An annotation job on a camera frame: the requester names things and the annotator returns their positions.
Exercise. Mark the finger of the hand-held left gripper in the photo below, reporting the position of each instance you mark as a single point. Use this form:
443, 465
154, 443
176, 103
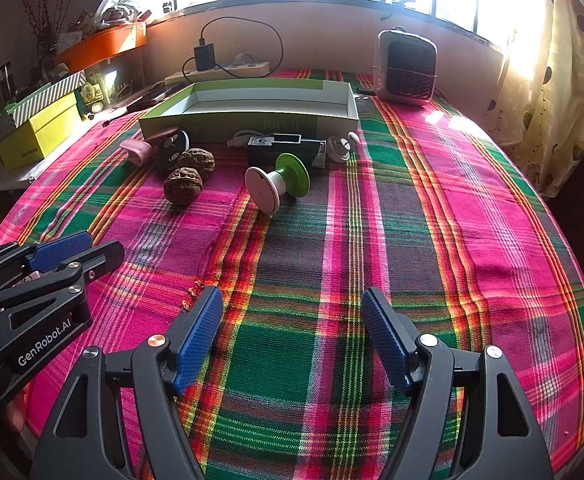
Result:
62, 252
104, 257

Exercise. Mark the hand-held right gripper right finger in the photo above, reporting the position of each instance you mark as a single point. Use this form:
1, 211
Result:
386, 342

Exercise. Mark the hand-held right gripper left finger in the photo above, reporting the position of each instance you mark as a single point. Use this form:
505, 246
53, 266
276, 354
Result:
199, 342

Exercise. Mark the brown walnut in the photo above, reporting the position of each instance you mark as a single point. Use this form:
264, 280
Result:
198, 160
184, 186

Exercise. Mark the pink plastic case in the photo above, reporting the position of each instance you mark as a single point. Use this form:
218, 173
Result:
137, 151

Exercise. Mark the black oval remote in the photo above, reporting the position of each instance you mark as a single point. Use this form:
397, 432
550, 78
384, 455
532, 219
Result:
172, 152

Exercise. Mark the green and white spool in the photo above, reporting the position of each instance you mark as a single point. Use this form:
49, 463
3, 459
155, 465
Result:
262, 187

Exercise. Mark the black rectangular device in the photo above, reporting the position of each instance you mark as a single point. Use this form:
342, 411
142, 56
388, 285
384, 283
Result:
272, 152

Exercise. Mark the white round knob hook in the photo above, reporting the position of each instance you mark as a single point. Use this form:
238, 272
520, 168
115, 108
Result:
339, 150

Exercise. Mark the green and white cardboard box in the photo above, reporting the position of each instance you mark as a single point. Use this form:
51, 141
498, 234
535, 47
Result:
252, 122

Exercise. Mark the person's left hand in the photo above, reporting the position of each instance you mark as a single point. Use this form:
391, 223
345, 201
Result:
14, 417

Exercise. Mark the yellow box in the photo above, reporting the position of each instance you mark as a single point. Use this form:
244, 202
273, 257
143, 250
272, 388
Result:
37, 130

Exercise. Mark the plaid blanket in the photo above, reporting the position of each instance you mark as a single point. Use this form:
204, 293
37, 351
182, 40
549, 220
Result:
421, 210

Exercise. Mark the teal box with label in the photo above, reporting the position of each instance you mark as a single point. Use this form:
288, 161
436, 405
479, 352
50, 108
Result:
92, 97

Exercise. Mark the striped box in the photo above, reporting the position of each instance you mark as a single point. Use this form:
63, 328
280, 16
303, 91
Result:
47, 95

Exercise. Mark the black phone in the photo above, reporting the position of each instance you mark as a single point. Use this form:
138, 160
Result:
149, 97

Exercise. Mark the dark glass container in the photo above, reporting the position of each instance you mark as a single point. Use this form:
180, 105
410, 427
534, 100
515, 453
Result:
3, 82

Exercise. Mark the orange box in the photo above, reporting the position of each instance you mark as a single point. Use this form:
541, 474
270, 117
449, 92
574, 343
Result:
102, 47

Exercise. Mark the black charger adapter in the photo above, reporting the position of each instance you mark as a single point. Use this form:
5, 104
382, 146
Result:
204, 57

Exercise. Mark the white power strip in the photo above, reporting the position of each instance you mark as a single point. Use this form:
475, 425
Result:
244, 69

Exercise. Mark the dried branches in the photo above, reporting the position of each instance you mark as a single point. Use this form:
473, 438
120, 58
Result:
47, 15

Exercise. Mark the white plug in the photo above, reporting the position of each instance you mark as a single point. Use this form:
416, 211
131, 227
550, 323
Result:
242, 58

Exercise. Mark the small black block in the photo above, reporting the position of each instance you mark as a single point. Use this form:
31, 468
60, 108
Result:
364, 92

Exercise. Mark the white plastic bag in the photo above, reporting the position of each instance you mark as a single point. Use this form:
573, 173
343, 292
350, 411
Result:
117, 5

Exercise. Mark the grey portable air cooler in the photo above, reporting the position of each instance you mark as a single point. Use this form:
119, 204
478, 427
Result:
406, 70

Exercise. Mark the cream patterned curtain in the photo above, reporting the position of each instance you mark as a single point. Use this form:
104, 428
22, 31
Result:
556, 110

